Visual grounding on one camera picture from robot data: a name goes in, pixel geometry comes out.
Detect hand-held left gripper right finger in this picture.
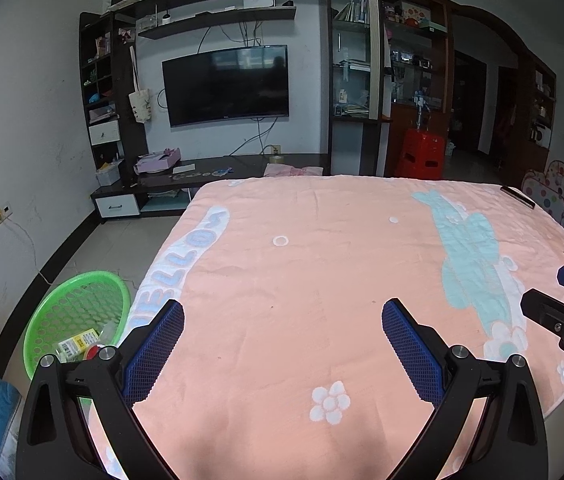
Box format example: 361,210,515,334
381,298,548,480

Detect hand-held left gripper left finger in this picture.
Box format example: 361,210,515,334
14,299,186,480

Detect green plastic basket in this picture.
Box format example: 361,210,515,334
23,271,131,381

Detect polka-dot cushion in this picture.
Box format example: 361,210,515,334
520,160,564,236

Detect black phone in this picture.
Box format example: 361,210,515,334
500,186,536,209

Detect pink printed blanket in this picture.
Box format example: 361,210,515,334
87,175,564,480

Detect white storage box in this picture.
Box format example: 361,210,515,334
94,160,125,187

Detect pink box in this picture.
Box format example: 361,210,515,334
134,147,183,173

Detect red plastic stool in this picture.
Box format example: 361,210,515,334
396,127,446,178

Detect dark television cabinet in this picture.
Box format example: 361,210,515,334
78,0,393,223

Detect pink cloth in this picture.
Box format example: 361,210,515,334
264,162,325,178

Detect brown wooden display cabinet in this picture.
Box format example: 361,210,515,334
374,0,455,178

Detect canvas tote bag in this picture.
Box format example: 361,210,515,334
128,45,153,122

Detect black television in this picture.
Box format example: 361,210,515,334
162,45,290,128

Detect white cable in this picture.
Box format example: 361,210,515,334
4,220,138,291

